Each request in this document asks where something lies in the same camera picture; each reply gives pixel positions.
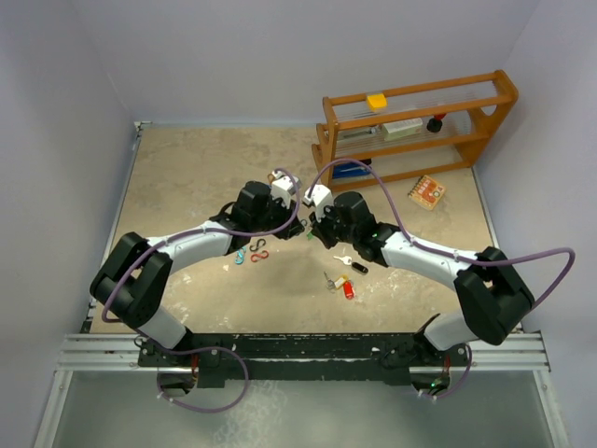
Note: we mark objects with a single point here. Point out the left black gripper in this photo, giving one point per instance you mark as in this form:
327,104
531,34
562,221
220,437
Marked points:
286,215

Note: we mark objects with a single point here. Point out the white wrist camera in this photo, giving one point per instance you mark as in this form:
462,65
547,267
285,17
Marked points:
284,187
320,198

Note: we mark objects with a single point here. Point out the aluminium rail frame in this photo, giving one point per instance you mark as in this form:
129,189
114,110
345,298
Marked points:
493,298

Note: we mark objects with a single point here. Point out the key with red tag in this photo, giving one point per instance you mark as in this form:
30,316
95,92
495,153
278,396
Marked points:
348,290

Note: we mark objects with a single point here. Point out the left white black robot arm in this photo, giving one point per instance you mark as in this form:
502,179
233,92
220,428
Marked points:
132,281

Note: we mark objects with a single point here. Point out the red black bottle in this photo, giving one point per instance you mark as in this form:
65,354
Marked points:
435,124

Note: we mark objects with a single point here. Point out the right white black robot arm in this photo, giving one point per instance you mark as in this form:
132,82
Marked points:
492,296

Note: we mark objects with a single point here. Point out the white box on shelf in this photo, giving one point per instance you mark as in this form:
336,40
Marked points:
400,129

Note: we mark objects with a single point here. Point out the key with yellow tag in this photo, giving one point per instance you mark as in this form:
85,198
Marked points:
337,283

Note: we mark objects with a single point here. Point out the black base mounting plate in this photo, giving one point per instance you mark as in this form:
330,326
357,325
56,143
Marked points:
210,360

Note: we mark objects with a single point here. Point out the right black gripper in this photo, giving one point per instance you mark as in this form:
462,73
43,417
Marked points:
319,230

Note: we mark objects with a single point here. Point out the light blue S carabiner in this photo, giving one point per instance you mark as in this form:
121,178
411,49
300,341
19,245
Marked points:
240,256

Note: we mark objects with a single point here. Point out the red S carabiner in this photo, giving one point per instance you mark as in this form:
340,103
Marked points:
258,256

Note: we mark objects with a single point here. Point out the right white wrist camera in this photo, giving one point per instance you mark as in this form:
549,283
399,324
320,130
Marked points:
320,198

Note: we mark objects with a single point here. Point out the yellow cap container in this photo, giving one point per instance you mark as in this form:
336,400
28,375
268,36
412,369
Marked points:
376,102

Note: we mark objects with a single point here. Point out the key with black tag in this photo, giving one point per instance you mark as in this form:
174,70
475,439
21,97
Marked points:
355,265

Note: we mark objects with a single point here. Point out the black S carabiner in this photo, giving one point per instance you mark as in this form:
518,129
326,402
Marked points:
258,245

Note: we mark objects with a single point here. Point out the wooden shelf rack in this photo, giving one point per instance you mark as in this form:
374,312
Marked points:
475,108

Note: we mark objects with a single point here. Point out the blue handled tool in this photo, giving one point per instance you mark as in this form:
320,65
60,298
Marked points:
349,170

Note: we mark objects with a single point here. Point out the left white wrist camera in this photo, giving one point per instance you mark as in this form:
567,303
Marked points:
284,187

